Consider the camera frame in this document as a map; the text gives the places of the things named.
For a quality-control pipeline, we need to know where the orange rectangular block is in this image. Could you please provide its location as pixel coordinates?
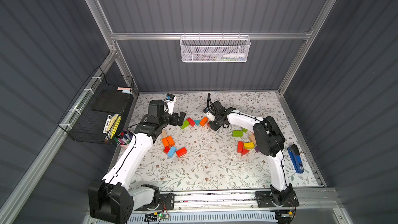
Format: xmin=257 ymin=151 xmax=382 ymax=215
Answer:
xmin=199 ymin=117 xmax=209 ymax=127

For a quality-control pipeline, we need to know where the red rectangular block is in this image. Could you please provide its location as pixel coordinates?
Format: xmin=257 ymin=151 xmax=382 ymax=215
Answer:
xmin=176 ymin=147 xmax=187 ymax=158

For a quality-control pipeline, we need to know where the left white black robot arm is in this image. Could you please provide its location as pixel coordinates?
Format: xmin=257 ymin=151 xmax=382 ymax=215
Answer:
xmin=88 ymin=93 xmax=185 ymax=224

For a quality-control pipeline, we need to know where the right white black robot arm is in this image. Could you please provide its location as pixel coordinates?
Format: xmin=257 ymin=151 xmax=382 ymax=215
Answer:
xmin=204 ymin=100 xmax=294 ymax=206

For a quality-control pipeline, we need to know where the orange block left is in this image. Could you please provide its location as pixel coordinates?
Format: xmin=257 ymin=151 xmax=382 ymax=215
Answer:
xmin=162 ymin=136 xmax=175 ymax=147

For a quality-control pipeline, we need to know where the light blue block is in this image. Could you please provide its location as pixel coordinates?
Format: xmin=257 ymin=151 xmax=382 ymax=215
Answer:
xmin=167 ymin=146 xmax=177 ymax=158

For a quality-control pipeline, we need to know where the small red block left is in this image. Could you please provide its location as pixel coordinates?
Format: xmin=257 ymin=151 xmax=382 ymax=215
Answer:
xmin=163 ymin=146 xmax=171 ymax=154

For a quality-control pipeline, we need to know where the yellow block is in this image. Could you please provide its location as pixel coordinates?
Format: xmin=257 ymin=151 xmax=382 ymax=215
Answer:
xmin=244 ymin=142 xmax=255 ymax=149

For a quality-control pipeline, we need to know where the red triangle block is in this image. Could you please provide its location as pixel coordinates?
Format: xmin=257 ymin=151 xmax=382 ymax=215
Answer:
xmin=241 ymin=149 xmax=250 ymax=156

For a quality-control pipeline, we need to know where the pink pen cup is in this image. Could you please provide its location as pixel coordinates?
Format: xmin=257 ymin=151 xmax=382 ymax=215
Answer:
xmin=113 ymin=130 xmax=133 ymax=146

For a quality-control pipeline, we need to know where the yellow highlighter pack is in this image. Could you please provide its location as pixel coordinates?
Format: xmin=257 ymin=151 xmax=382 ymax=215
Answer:
xmin=106 ymin=114 xmax=122 ymax=140

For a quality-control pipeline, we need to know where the white marker in basket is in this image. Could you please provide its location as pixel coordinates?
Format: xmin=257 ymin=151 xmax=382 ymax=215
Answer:
xmin=223 ymin=53 xmax=246 ymax=62

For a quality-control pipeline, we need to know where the blue stapler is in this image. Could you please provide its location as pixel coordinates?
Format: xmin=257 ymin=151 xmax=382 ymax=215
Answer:
xmin=287 ymin=144 xmax=304 ymax=174

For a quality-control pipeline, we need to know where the white wire mesh basket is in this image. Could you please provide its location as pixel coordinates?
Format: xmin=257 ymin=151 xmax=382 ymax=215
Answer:
xmin=180 ymin=34 xmax=251 ymax=63

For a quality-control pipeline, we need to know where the black wire mesh basket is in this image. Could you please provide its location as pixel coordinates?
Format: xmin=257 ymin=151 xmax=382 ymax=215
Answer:
xmin=59 ymin=68 xmax=135 ymax=145

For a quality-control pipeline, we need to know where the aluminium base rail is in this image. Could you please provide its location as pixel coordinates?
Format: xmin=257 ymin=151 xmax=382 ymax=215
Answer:
xmin=90 ymin=188 xmax=346 ymax=215

